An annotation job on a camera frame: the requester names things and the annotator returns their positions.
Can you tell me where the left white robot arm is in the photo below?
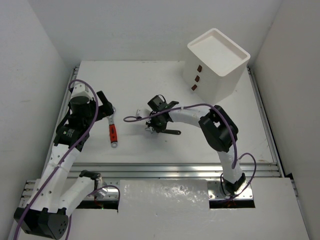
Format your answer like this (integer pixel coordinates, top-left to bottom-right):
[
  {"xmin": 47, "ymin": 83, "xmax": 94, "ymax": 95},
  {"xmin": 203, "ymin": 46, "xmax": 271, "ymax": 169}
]
[{"xmin": 13, "ymin": 87, "xmax": 114, "ymax": 240}]

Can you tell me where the white drawer cabinet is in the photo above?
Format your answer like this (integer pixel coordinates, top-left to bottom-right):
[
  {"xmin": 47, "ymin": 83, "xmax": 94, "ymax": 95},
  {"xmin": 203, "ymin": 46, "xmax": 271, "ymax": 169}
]
[{"xmin": 182, "ymin": 28, "xmax": 251, "ymax": 105}]

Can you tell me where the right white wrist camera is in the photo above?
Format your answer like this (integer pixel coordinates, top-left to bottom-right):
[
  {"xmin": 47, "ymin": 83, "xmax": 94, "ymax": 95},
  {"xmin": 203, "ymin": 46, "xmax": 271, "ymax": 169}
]
[{"xmin": 135, "ymin": 108, "xmax": 151, "ymax": 120}]

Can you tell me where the black adjustable wrench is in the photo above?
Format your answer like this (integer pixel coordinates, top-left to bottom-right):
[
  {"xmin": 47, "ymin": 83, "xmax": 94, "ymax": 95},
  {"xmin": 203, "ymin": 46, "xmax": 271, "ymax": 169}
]
[{"xmin": 145, "ymin": 127, "xmax": 182, "ymax": 136}]

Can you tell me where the red adjustable wrench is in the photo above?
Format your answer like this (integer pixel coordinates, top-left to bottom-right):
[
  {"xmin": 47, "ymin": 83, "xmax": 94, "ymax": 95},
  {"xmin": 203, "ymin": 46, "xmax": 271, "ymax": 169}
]
[{"xmin": 106, "ymin": 106, "xmax": 118, "ymax": 148}]

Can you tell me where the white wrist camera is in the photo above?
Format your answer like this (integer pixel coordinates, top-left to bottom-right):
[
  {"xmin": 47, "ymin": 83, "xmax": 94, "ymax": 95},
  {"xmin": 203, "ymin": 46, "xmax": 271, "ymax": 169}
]
[
  {"xmin": 71, "ymin": 82, "xmax": 91, "ymax": 100},
  {"xmin": 135, "ymin": 108, "xmax": 151, "ymax": 120}
]

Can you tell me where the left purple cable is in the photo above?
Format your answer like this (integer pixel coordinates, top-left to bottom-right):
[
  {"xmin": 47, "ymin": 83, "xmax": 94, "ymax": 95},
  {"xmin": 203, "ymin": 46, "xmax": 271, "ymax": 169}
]
[{"xmin": 13, "ymin": 79, "xmax": 121, "ymax": 240}]

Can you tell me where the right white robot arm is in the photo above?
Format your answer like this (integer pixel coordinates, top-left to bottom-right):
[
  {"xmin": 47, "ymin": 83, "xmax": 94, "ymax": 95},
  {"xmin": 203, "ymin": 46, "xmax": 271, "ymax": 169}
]
[{"xmin": 146, "ymin": 95, "xmax": 246, "ymax": 194}]

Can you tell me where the aluminium table frame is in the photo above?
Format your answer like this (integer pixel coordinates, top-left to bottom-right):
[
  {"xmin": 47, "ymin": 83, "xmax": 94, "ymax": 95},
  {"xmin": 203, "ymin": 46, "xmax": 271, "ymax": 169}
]
[{"xmin": 7, "ymin": 63, "xmax": 300, "ymax": 240}]

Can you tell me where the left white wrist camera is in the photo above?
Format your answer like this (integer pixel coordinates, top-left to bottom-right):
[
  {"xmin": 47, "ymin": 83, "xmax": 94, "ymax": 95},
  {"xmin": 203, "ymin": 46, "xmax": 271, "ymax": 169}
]
[{"xmin": 71, "ymin": 82, "xmax": 91, "ymax": 100}]

